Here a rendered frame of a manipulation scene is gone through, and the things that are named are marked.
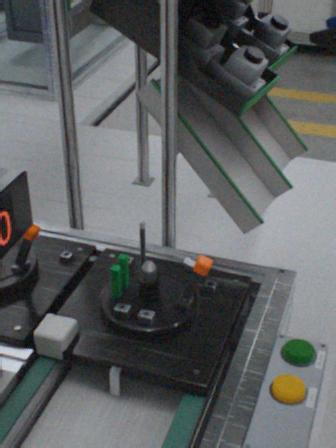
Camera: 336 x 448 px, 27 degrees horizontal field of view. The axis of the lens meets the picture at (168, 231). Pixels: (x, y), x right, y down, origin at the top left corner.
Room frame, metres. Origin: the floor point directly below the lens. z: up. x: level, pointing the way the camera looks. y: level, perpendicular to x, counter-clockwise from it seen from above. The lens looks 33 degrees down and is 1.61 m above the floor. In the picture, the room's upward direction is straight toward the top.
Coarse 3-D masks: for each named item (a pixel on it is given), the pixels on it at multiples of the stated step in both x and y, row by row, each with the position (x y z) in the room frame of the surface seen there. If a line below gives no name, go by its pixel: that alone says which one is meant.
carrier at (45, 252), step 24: (48, 240) 0.95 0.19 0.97; (0, 264) 0.86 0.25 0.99; (24, 264) 0.84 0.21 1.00; (48, 264) 0.88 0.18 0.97; (72, 264) 0.88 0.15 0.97; (0, 288) 0.80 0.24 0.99; (24, 288) 0.82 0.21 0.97; (48, 288) 0.82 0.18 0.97; (0, 312) 0.77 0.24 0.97; (24, 312) 0.77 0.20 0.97; (48, 312) 0.78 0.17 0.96; (0, 336) 0.72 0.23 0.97; (24, 336) 0.72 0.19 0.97
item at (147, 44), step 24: (96, 0) 1.06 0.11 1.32; (120, 0) 1.04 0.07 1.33; (144, 0) 1.02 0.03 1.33; (192, 0) 1.13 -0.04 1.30; (120, 24) 1.04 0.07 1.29; (144, 24) 1.02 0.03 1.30; (144, 48) 1.02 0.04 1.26; (192, 72) 0.98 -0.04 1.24; (264, 72) 1.06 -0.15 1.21; (216, 96) 0.96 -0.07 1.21
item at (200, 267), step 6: (186, 258) 0.76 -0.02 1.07; (198, 258) 0.75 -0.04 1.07; (204, 258) 0.76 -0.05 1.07; (186, 264) 0.75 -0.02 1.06; (192, 264) 0.76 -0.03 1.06; (198, 264) 0.74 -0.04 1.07; (204, 264) 0.74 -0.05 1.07; (210, 264) 0.75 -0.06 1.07; (192, 270) 0.75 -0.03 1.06; (198, 270) 0.74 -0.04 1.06; (204, 270) 0.74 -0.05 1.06; (192, 276) 0.75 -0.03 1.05; (198, 276) 0.75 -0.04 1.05; (204, 276) 0.74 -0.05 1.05; (192, 282) 0.75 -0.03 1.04; (198, 282) 0.75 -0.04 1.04; (186, 288) 0.75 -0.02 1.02; (192, 288) 0.75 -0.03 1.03; (186, 294) 0.75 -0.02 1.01; (192, 294) 0.75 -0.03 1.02; (186, 300) 0.75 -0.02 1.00
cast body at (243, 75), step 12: (240, 48) 1.00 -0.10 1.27; (252, 48) 1.00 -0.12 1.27; (228, 60) 0.99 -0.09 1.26; (240, 60) 0.98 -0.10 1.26; (252, 60) 0.98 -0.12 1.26; (264, 60) 1.00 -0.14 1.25; (216, 72) 1.01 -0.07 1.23; (228, 72) 0.99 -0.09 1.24; (240, 72) 0.98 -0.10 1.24; (252, 72) 0.97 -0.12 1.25; (228, 84) 0.99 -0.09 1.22; (240, 84) 0.98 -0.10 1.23; (252, 84) 0.98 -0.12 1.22; (264, 84) 1.00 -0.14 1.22; (240, 96) 0.98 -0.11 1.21; (252, 96) 0.97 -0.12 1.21
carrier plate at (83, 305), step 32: (128, 256) 0.90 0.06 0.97; (96, 288) 0.82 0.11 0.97; (224, 288) 0.82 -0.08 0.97; (96, 320) 0.75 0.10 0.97; (224, 320) 0.75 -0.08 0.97; (64, 352) 0.69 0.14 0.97; (96, 352) 0.69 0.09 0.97; (128, 352) 0.69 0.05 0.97; (160, 352) 0.69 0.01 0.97; (192, 352) 0.69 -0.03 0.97; (224, 352) 0.70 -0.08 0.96; (160, 384) 0.65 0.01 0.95; (192, 384) 0.63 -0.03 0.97
